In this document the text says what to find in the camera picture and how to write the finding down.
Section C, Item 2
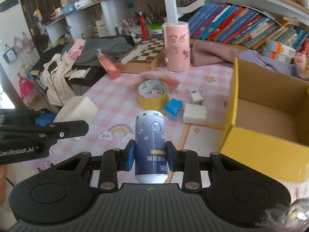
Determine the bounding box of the white foam block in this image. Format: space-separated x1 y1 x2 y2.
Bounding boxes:
53 96 98 141

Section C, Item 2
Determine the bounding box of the large white power adapter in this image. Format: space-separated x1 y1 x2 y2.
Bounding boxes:
183 103 207 126

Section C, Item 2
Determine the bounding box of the blue plastic clip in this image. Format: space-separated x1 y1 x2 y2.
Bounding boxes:
161 98 183 120

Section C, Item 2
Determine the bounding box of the yellow tape roll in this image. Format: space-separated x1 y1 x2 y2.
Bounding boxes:
137 80 169 112

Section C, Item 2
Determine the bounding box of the pink rabbit plush glove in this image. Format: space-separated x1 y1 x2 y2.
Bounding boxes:
126 71 180 89

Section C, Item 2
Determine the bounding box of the pink checkered tablecloth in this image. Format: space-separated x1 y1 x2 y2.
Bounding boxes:
21 62 309 199

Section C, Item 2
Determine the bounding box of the small white charger cube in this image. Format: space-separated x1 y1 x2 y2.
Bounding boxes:
190 93 204 105

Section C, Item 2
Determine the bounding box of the pink glove on cloth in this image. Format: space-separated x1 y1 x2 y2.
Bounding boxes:
68 39 86 60

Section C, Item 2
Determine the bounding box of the pink water bottle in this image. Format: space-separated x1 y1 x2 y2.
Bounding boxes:
96 49 121 80

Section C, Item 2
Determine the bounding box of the yellow cardboard box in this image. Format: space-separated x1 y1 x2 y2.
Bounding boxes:
218 59 308 183

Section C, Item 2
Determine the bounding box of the wooden chessboard box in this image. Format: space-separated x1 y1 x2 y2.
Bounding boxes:
115 38 165 74

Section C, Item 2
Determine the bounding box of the grey cloth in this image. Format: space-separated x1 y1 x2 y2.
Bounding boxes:
61 36 135 67

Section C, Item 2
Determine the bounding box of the pink cylindrical container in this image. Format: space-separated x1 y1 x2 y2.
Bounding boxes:
162 21 191 72

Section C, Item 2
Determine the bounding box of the orange white box lower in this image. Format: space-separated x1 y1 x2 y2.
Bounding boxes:
262 46 292 64

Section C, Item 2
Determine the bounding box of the orange white box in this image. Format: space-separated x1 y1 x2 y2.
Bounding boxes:
262 46 292 64
265 39 296 58

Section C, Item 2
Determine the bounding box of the orange white box upper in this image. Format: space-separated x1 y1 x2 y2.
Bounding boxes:
265 39 296 58

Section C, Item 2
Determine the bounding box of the pink pig figurine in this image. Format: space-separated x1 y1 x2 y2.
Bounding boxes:
293 52 306 72

